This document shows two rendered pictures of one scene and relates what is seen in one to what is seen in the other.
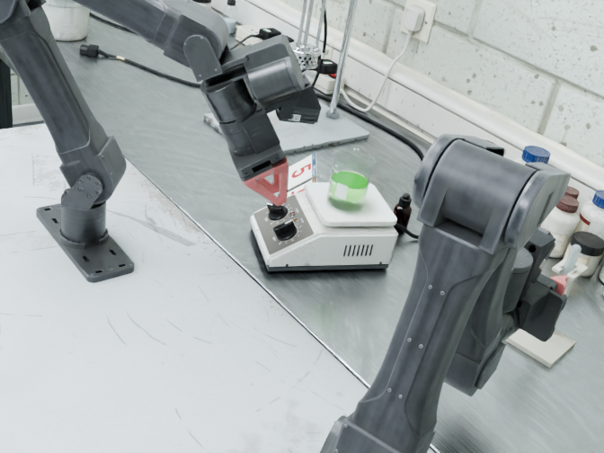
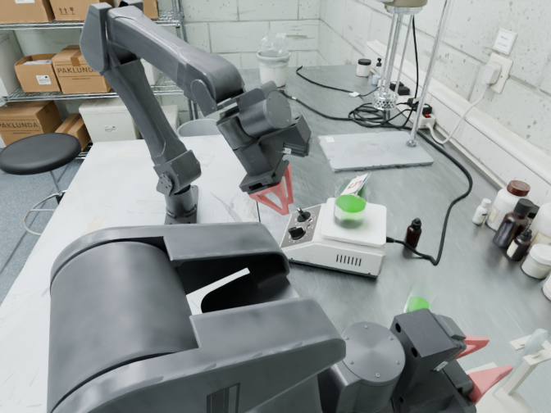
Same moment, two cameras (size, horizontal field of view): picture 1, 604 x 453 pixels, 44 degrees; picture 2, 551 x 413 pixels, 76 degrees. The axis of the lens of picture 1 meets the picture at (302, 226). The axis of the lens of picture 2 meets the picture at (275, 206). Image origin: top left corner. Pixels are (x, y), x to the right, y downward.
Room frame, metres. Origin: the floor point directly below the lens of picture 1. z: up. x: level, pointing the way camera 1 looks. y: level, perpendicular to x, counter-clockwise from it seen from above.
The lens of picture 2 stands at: (0.50, -0.25, 1.43)
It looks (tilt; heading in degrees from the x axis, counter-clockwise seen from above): 38 degrees down; 35
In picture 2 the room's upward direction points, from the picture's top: straight up
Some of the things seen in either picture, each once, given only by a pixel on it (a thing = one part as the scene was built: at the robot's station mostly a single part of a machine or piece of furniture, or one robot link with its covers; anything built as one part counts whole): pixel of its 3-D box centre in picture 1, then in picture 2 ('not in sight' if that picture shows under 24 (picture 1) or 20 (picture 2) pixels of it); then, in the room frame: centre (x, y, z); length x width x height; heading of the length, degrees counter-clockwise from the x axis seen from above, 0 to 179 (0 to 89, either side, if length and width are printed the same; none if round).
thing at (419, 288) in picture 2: not in sight; (419, 302); (0.95, -0.23, 0.93); 0.04 x 0.04 x 0.06
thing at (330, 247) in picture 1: (328, 227); (338, 234); (1.01, -0.04, 0.94); 0.22 x 0.13 x 0.08; 111
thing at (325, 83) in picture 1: (287, 56); (403, 100); (1.84, 0.11, 0.92); 0.40 x 0.06 x 0.04; 43
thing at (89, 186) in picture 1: (91, 179); (178, 175); (0.91, 0.30, 1.00); 0.09 x 0.06 x 0.06; 2
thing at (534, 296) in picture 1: (523, 266); (423, 356); (0.74, -0.26, 1.10); 0.07 x 0.06 x 0.11; 52
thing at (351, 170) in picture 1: (348, 181); (350, 204); (1.01, -0.06, 1.03); 0.07 x 0.06 x 0.08; 22
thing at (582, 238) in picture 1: (583, 253); not in sight; (1.09, -0.47, 0.93); 0.05 x 0.05 x 0.06
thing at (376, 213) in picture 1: (349, 203); (353, 220); (1.02, -0.07, 0.98); 0.12 x 0.12 x 0.01; 21
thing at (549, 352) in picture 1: (552, 306); (507, 375); (0.87, -0.36, 0.96); 0.08 x 0.08 x 0.13; 52
